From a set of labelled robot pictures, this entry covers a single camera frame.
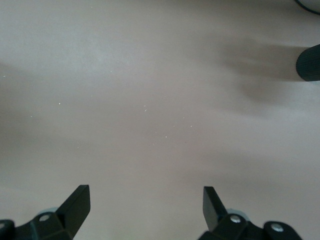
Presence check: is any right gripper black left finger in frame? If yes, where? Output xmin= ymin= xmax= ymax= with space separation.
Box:
xmin=0 ymin=184 xmax=91 ymax=240

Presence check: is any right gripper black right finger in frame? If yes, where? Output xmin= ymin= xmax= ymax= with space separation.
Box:
xmin=198 ymin=185 xmax=304 ymax=240

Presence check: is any brown table cover sheet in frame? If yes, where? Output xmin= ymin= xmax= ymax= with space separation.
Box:
xmin=0 ymin=0 xmax=320 ymax=240

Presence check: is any black ribbed cylinder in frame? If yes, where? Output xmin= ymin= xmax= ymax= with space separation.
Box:
xmin=295 ymin=44 xmax=320 ymax=83

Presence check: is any black cable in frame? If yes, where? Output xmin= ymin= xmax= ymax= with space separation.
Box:
xmin=293 ymin=0 xmax=320 ymax=14

